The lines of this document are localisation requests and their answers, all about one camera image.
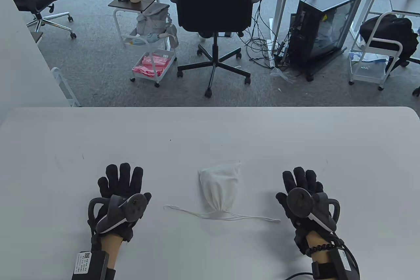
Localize light blue pouch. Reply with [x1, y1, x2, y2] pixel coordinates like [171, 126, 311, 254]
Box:
[126, 32, 168, 46]

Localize person's right hand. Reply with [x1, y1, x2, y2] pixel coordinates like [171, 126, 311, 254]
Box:
[276, 167, 325, 255]

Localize black cable tangle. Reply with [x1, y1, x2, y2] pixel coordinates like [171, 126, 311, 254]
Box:
[240, 0, 289, 64]

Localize person's left forearm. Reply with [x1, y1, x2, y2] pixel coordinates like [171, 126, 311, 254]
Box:
[100, 232, 123, 270]

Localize black wrist sensor box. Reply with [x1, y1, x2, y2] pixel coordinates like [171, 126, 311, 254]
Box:
[72, 251, 117, 280]
[312, 249, 361, 280]

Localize white rolling cart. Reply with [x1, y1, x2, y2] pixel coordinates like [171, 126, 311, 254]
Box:
[348, 11, 404, 92]

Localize dark bead bracelet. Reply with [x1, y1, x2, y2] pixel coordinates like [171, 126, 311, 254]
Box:
[305, 243, 337, 257]

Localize white drawstring cloth bag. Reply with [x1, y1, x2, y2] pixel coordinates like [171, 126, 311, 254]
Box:
[164, 160, 281, 223]

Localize white cart with dark top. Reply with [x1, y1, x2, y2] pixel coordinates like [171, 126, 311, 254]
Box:
[108, 0, 179, 88]

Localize grey backpack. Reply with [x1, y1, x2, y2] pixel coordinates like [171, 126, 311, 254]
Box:
[136, 3, 179, 47]

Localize black computer tower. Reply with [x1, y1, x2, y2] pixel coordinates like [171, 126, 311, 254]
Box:
[289, 0, 365, 82]

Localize clear plastic bag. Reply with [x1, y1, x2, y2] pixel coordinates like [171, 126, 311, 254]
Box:
[270, 67, 297, 83]

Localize grey handheld controller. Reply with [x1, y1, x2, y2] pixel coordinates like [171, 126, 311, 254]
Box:
[286, 187, 341, 232]
[87, 193, 149, 235]

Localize white metal rack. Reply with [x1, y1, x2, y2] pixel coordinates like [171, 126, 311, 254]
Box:
[51, 67, 81, 107]

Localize person's left hand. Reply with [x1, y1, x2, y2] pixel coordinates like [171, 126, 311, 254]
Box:
[94, 163, 152, 244]

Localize pink packets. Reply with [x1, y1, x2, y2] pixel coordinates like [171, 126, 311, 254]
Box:
[132, 55, 171, 77]

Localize black backpack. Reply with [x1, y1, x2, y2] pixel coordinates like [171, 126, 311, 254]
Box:
[359, 13, 420, 64]

